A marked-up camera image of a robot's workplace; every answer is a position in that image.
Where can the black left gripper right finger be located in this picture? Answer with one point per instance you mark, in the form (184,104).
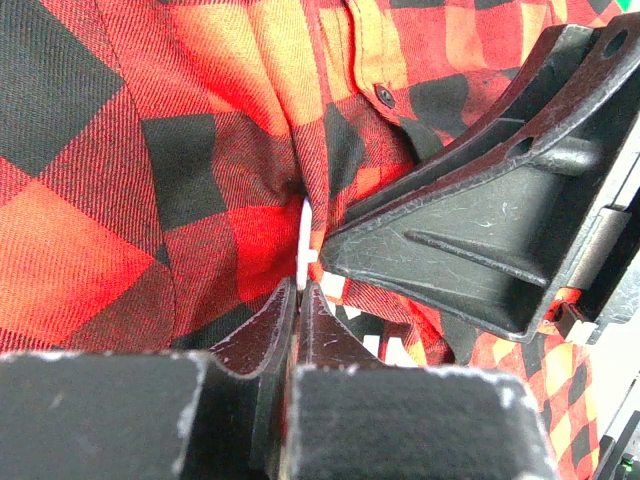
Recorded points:
(353,417)

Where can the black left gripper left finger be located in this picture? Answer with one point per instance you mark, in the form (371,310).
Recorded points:
(198,414)

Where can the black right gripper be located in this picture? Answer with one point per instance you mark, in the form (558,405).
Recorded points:
(538,199)

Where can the red black plaid shirt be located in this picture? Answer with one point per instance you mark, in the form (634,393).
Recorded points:
(156,155)

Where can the round pink brooch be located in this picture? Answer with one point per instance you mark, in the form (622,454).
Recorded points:
(305,255)

